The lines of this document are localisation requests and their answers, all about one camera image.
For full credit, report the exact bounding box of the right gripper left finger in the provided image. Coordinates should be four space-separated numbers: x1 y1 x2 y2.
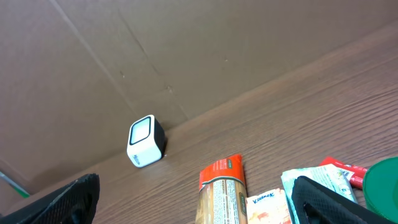
1 174 100 224

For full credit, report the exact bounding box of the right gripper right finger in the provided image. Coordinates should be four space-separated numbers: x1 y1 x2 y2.
292 176 393 224

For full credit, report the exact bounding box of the teal tissue packet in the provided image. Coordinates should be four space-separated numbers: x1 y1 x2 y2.
281 164 358 223

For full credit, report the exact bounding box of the small orange snack packet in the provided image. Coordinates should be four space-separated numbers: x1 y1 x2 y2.
246 188 292 224

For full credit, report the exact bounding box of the red stick snack packet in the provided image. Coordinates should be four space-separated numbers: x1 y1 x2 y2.
320 156 368 189

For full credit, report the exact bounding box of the green lid jar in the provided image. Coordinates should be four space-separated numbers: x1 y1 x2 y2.
363 157 397 223

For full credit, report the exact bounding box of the orange spaghetti package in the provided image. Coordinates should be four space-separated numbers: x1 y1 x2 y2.
195 154 248 224

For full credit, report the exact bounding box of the white barcode scanner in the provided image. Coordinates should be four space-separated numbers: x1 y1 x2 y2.
126 114 167 168

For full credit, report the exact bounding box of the grey green rod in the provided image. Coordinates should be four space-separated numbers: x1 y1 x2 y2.
0 172 30 198

